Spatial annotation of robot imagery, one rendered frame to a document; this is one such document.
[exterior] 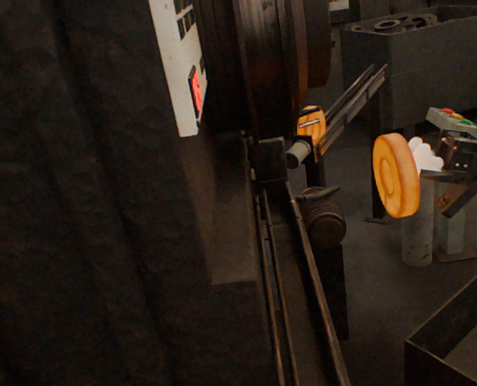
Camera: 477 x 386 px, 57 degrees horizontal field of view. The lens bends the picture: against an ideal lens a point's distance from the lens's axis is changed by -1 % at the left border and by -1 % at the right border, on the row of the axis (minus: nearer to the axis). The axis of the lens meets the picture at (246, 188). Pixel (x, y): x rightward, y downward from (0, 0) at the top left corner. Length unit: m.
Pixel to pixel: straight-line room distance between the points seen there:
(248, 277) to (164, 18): 0.31
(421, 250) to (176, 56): 1.63
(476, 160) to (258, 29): 0.45
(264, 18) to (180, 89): 0.27
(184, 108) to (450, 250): 1.74
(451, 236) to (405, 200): 1.25
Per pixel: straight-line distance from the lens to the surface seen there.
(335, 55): 3.62
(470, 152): 0.89
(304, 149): 1.42
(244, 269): 0.57
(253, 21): 0.70
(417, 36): 3.16
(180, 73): 0.46
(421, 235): 1.93
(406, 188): 0.81
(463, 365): 0.82
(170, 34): 0.46
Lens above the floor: 1.20
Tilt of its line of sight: 25 degrees down
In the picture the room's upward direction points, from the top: 10 degrees counter-clockwise
